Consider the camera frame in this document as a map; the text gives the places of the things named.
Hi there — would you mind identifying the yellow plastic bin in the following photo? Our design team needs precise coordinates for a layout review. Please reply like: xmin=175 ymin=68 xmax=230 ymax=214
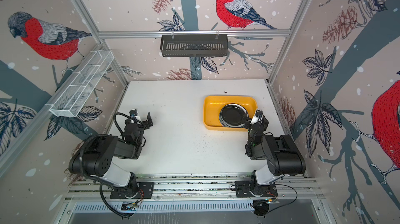
xmin=203 ymin=95 xmax=257 ymax=132

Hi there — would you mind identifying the white plate black rim back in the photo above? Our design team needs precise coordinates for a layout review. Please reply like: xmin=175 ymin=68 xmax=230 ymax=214
xmin=221 ymin=122 xmax=245 ymax=128

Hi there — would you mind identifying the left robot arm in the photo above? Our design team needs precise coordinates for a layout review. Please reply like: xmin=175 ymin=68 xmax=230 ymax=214
xmin=68 ymin=109 xmax=153 ymax=197

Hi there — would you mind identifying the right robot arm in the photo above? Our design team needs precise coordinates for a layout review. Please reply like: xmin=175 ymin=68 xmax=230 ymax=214
xmin=241 ymin=116 xmax=306 ymax=191

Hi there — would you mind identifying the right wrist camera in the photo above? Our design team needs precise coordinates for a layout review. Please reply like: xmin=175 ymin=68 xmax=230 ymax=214
xmin=251 ymin=109 xmax=264 ymax=125

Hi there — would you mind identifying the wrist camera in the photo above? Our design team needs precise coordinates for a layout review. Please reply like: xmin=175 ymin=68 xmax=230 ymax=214
xmin=129 ymin=109 xmax=140 ymax=120
xmin=251 ymin=109 xmax=264 ymax=125

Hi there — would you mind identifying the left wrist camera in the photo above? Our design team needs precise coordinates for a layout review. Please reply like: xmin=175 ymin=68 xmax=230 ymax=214
xmin=129 ymin=109 xmax=140 ymax=120

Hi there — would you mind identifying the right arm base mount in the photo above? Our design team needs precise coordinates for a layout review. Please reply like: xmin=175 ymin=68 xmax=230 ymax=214
xmin=234 ymin=180 xmax=278 ymax=198

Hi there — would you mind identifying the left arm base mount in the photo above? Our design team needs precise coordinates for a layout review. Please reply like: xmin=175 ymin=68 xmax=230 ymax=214
xmin=110 ymin=182 xmax=155 ymax=200

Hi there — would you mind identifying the white wire mesh shelf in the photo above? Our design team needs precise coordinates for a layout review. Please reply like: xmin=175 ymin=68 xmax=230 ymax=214
xmin=50 ymin=50 xmax=114 ymax=117

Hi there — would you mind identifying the black hanging wall basket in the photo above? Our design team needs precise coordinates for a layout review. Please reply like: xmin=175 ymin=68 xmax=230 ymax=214
xmin=160 ymin=35 xmax=229 ymax=57

